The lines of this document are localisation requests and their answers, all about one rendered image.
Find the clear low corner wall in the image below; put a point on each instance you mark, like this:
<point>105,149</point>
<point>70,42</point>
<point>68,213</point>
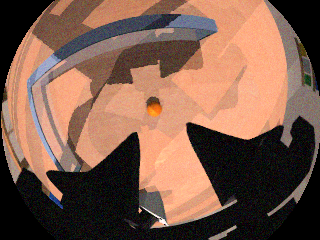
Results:
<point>42,94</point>

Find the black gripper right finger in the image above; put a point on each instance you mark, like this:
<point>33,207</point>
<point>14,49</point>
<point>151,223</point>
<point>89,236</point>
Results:
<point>228,160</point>

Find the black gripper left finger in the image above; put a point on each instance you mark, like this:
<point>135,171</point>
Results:
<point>114,182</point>

